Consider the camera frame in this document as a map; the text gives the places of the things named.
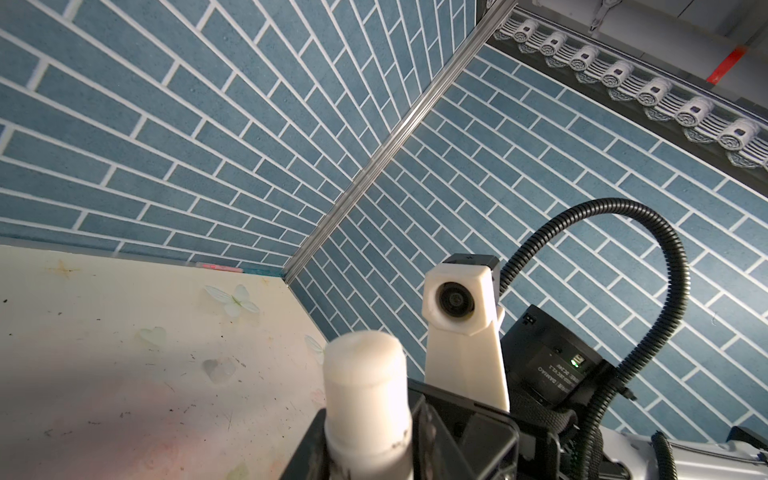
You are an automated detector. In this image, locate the black corrugated cable hose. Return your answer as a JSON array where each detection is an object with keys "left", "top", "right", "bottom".
[{"left": 497, "top": 197, "right": 691, "bottom": 480}]

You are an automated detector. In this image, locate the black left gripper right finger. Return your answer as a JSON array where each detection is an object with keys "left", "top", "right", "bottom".
[{"left": 412, "top": 398, "right": 462, "bottom": 479}]

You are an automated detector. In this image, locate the white lace trim strip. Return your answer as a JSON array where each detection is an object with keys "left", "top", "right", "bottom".
[{"left": 494, "top": 7, "right": 767, "bottom": 174}]

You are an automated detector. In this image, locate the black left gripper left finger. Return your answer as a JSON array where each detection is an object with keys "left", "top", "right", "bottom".
[{"left": 280, "top": 409, "right": 329, "bottom": 480}]

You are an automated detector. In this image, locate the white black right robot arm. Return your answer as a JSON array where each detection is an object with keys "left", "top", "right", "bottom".
[{"left": 543, "top": 294, "right": 767, "bottom": 441}]

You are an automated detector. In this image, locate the grey ceiling pipe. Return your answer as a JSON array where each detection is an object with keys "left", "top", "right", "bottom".
[{"left": 529, "top": 1, "right": 767, "bottom": 109}]

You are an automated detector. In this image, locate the white glue stick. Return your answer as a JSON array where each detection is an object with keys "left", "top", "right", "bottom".
[{"left": 323, "top": 331, "right": 414, "bottom": 479}]

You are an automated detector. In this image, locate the translucent glue stick cap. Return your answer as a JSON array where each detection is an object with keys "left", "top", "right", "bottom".
[{"left": 202, "top": 357, "right": 237, "bottom": 385}]

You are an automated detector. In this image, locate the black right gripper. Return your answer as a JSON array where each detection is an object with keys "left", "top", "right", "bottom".
[{"left": 408, "top": 379, "right": 576, "bottom": 479}]

